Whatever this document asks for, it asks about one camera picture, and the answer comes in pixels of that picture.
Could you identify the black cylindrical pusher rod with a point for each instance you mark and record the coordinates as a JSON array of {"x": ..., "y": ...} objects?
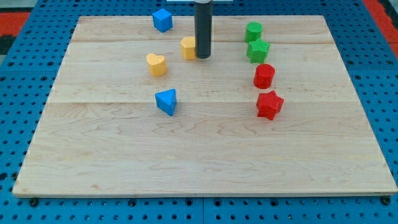
[{"x": 203, "y": 11}]

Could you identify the blue cube block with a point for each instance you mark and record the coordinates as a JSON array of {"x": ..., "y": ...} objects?
[{"x": 162, "y": 20}]

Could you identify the yellow hexagon block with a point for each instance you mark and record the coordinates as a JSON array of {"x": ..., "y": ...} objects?
[{"x": 187, "y": 48}]

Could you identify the green cylinder block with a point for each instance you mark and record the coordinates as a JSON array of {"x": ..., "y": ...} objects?
[{"x": 253, "y": 31}]

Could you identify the green star block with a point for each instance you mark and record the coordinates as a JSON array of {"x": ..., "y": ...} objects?
[{"x": 257, "y": 51}]

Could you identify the yellow heart block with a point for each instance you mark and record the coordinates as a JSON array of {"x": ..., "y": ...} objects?
[{"x": 157, "y": 64}]

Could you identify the red cylinder block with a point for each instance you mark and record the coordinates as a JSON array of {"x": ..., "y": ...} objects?
[{"x": 264, "y": 76}]

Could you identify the blue triangle block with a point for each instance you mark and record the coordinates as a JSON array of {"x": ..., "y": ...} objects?
[{"x": 166, "y": 101}]

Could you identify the red star block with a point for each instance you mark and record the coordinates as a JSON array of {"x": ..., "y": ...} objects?
[{"x": 269, "y": 104}]

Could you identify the wooden board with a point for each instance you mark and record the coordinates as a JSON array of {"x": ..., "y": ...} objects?
[{"x": 101, "y": 134}]

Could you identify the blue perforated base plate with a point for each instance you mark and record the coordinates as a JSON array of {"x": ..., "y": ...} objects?
[{"x": 30, "y": 67}]

